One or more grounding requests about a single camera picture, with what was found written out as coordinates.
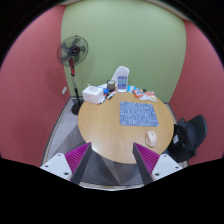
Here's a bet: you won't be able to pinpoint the red black marker pen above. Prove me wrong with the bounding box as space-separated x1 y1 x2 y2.
106 91 117 100

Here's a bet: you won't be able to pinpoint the dark pen holder cup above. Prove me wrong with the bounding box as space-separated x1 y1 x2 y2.
107 80 116 91

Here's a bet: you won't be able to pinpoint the orange white snack packets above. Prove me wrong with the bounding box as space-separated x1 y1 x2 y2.
133 89 157 102

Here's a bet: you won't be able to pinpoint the round wooden table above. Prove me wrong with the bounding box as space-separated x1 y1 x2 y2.
78 93 174 164

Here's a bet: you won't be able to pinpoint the white blue calendar stand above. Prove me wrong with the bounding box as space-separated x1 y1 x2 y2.
117 76 128 92

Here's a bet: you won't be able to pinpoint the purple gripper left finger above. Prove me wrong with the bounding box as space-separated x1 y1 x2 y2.
41 143 92 184

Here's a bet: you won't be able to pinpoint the pink computer mouse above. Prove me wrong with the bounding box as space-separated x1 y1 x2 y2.
146 131 157 147

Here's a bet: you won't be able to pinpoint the blue patterned mouse pad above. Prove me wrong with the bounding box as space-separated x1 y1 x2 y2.
120 102 159 127

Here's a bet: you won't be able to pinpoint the black red standing fan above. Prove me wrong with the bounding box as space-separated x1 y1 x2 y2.
56 34 89 116

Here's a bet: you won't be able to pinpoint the white tissue box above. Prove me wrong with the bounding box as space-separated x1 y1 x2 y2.
82 86 104 104

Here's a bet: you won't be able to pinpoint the black office chair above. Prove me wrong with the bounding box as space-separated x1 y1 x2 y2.
165 115 208 163

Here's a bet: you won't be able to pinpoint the white wall socket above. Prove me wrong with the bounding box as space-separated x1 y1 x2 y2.
61 86 67 95

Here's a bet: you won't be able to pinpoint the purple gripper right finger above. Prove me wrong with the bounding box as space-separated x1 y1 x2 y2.
132 143 182 185

